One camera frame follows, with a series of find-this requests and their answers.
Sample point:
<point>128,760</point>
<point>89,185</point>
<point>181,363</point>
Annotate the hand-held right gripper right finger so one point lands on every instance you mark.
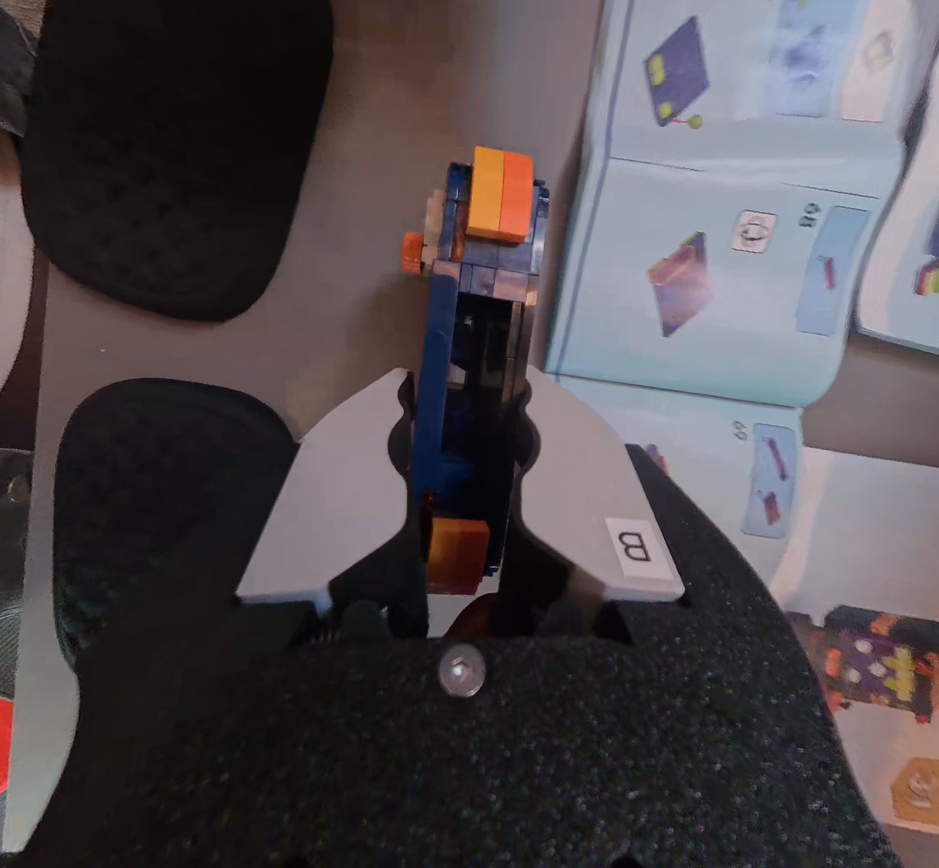
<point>587,494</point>

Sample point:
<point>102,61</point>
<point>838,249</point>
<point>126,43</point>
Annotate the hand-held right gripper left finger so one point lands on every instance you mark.
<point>330,508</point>

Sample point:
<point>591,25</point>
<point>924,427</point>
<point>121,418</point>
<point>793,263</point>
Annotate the blue toy brick game console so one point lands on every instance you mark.
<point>440,339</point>

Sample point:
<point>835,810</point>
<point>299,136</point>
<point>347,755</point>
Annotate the brick instruction booklet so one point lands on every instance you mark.
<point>733,171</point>

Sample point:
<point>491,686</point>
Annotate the arcade cover instruction booklet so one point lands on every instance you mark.
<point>843,516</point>

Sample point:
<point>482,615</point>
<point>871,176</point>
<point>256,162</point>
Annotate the rainbow cover instruction booklet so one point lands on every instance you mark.
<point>902,222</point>

